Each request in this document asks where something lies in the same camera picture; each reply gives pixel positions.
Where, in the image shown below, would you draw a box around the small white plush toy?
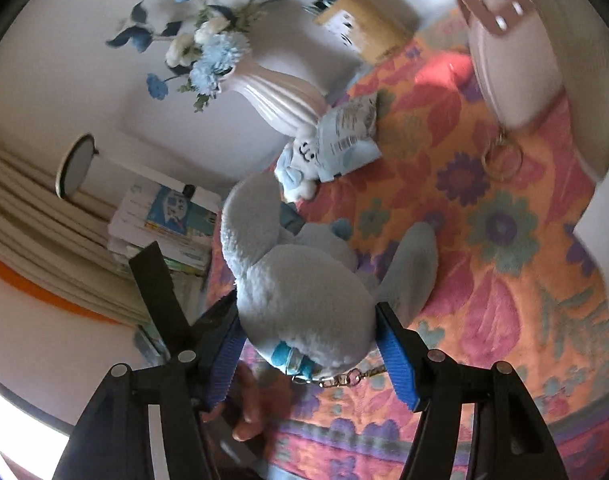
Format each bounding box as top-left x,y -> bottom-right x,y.
274,127 -> 325,201

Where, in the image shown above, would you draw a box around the printed tissue packet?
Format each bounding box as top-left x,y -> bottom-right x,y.
315,92 -> 383,183

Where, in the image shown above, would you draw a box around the white desk lamp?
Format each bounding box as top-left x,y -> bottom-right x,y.
54,133 -> 222,211

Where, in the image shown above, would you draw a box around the metal key ring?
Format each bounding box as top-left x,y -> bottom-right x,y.
482,125 -> 524,181

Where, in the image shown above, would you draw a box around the white plush rabbit keychain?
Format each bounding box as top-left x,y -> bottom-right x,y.
219,172 -> 439,388

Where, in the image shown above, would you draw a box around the beige curtain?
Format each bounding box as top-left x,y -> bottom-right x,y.
0,145 -> 150,326

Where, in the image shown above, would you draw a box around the white ribbed vase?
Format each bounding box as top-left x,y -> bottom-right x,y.
219,57 -> 330,138

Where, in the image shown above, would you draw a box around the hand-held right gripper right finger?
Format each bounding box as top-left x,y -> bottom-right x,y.
376,301 -> 568,480

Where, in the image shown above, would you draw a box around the person's left hand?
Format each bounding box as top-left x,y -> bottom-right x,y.
202,360 -> 285,443

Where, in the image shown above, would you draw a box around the blue and white artificial flowers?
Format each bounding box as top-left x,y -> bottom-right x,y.
106,0 -> 300,113

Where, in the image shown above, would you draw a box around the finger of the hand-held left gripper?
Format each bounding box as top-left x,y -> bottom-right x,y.
128,241 -> 198,356

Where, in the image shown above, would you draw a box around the floral woven blanket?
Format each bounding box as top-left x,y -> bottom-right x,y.
204,7 -> 609,480

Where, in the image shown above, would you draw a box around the row of standing books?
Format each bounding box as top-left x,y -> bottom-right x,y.
107,182 -> 220,276

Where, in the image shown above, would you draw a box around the beige handbag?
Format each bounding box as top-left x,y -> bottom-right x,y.
452,0 -> 568,128

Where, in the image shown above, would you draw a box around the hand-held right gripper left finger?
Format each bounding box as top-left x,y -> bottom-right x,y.
52,292 -> 248,480

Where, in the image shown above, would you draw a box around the bamboo pen holder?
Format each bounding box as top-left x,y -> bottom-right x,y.
315,0 -> 415,66

